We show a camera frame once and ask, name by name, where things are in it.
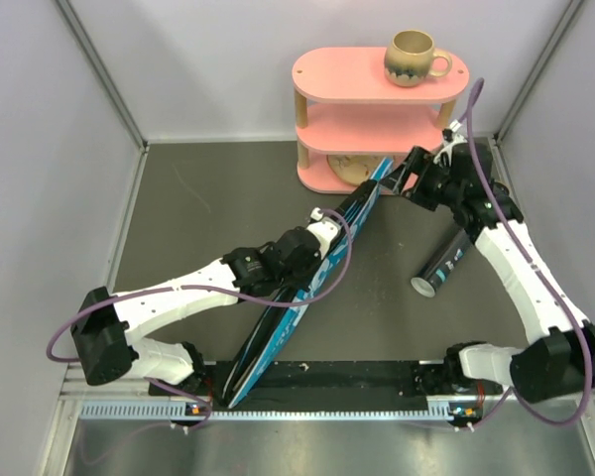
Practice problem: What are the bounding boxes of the beige ceramic mug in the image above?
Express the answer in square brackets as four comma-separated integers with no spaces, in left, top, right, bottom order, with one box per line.
[383,30,452,87]

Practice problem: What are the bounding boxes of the pink three-tier shelf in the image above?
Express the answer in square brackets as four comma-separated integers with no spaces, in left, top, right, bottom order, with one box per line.
[292,47,469,193]

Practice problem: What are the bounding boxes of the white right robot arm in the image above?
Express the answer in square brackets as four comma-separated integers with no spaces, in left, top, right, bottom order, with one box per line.
[380,144,595,404]

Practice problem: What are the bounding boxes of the black shuttlecock tube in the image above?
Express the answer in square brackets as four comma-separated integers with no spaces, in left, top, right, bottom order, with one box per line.
[411,226,472,298]

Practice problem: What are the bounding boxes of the blue sport racket bag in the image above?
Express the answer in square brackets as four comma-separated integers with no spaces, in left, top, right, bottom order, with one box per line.
[222,157,394,409]

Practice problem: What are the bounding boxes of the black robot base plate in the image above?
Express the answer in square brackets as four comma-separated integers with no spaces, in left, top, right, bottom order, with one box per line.
[148,360,502,413]

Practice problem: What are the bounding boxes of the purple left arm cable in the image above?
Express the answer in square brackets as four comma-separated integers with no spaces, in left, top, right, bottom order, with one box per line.
[46,207,354,430]

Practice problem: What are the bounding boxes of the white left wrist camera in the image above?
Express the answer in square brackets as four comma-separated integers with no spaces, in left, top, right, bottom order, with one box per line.
[306,207,342,257]

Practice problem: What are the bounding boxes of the grey slotted cable duct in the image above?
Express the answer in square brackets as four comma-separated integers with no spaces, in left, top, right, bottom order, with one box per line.
[78,399,482,422]

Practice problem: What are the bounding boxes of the round painted beige coaster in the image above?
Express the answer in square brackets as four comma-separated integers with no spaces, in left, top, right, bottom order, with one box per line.
[327,155,383,185]

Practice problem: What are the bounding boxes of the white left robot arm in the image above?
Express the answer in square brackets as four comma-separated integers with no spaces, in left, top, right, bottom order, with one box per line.
[70,222,339,394]

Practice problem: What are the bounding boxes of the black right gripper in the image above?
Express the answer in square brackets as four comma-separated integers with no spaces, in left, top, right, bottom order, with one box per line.
[376,147,461,211]

